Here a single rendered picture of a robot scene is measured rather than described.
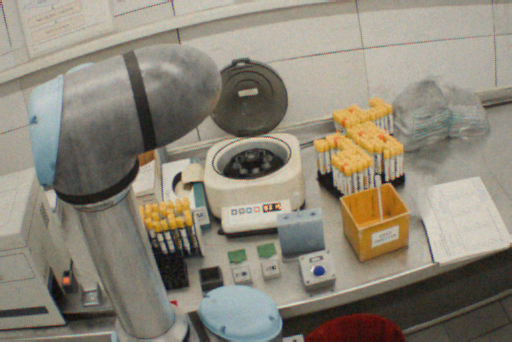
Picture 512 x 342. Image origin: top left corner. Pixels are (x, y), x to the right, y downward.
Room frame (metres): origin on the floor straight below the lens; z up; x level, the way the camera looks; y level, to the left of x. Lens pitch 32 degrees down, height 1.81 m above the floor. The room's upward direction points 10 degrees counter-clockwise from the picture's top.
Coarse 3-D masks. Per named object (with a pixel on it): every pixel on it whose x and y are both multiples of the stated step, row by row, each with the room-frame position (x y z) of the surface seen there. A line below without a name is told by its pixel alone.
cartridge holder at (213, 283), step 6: (198, 270) 1.05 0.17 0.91; (204, 270) 1.06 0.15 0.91; (210, 270) 1.06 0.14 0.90; (216, 270) 1.06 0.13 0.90; (204, 276) 1.05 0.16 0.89; (210, 276) 1.05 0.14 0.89; (216, 276) 1.05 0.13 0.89; (222, 276) 1.05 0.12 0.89; (204, 282) 1.03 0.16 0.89; (210, 282) 1.01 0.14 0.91; (216, 282) 1.01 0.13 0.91; (222, 282) 1.01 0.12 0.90; (204, 288) 1.00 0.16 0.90; (210, 288) 1.00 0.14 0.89; (216, 288) 1.01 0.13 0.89; (204, 294) 0.99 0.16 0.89
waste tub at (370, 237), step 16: (368, 192) 1.15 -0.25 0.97; (384, 192) 1.16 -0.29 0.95; (352, 208) 1.14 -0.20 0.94; (368, 208) 1.15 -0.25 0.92; (384, 208) 1.16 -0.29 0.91; (400, 208) 1.08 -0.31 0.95; (352, 224) 1.06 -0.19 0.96; (368, 224) 1.14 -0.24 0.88; (384, 224) 1.02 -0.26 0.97; (400, 224) 1.03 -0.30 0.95; (352, 240) 1.07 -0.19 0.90; (368, 240) 1.02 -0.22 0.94; (384, 240) 1.02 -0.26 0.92; (400, 240) 1.03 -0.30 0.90; (368, 256) 1.02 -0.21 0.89
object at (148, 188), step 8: (152, 152) 1.52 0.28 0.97; (144, 160) 1.52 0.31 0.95; (152, 160) 1.52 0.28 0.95; (160, 160) 1.52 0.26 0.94; (144, 168) 1.49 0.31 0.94; (152, 168) 1.48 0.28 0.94; (160, 168) 1.48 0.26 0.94; (144, 176) 1.45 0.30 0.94; (152, 176) 1.45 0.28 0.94; (160, 176) 1.42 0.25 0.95; (136, 184) 1.42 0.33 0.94; (144, 184) 1.41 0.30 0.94; (152, 184) 1.41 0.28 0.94; (160, 184) 1.38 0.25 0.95; (136, 192) 1.38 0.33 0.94; (144, 192) 1.24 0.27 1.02; (152, 192) 1.25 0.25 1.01; (160, 192) 1.32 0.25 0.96; (144, 200) 1.24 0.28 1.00; (152, 200) 1.25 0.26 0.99; (160, 200) 1.28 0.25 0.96; (144, 208) 1.25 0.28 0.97
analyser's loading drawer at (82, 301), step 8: (80, 288) 1.00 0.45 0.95; (96, 288) 1.00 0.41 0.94; (56, 296) 1.01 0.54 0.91; (64, 296) 1.01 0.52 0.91; (72, 296) 1.00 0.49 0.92; (80, 296) 0.97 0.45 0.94; (88, 296) 1.00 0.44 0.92; (96, 296) 0.96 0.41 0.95; (104, 296) 0.99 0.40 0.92; (64, 304) 0.98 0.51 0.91; (72, 304) 0.97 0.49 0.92; (80, 304) 0.97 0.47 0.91; (88, 304) 0.96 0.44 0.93; (96, 304) 0.96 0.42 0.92; (104, 304) 0.96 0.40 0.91; (64, 312) 0.95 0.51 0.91; (72, 312) 0.95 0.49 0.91
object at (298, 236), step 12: (276, 216) 1.12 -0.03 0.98; (288, 216) 1.11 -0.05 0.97; (312, 216) 1.09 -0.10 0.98; (288, 228) 1.09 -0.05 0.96; (300, 228) 1.08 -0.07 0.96; (312, 228) 1.08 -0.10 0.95; (288, 240) 1.09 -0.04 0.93; (300, 240) 1.09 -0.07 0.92; (312, 240) 1.08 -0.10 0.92; (288, 252) 1.09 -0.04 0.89; (300, 252) 1.09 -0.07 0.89; (312, 252) 1.08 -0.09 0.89
